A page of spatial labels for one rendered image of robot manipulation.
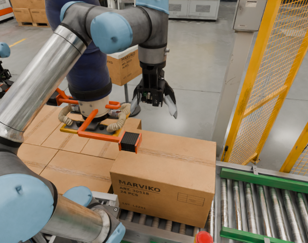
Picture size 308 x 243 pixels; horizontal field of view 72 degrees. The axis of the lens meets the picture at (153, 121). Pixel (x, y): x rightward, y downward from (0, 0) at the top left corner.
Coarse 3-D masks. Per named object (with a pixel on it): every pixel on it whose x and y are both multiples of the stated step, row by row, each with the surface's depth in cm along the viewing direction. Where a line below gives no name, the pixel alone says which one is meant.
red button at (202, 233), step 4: (200, 232) 89; (204, 232) 88; (196, 236) 87; (200, 236) 87; (204, 236) 87; (208, 236) 87; (196, 240) 86; (200, 240) 86; (204, 240) 86; (208, 240) 86; (212, 240) 86
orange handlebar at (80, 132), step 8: (112, 104) 121; (120, 104) 119; (96, 112) 114; (88, 120) 107; (80, 128) 102; (80, 136) 101; (88, 136) 99; (96, 136) 98; (104, 136) 98; (112, 136) 98
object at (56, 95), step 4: (56, 92) 127; (64, 92) 127; (52, 96) 124; (56, 96) 121; (60, 96) 124; (48, 100) 122; (52, 100) 121; (56, 100) 122; (48, 104) 124; (52, 104) 123; (56, 104) 123; (60, 104) 125
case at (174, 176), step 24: (144, 144) 141; (168, 144) 141; (192, 144) 141; (120, 168) 125; (144, 168) 125; (168, 168) 125; (192, 168) 125; (120, 192) 135; (144, 192) 128; (168, 192) 122; (192, 192) 117; (168, 216) 139; (192, 216) 132
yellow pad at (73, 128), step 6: (66, 126) 122; (72, 126) 122; (78, 126) 121; (96, 126) 122; (102, 126) 118; (66, 132) 121; (72, 132) 120; (90, 132) 118; (96, 132) 118; (102, 132) 118; (114, 132) 118
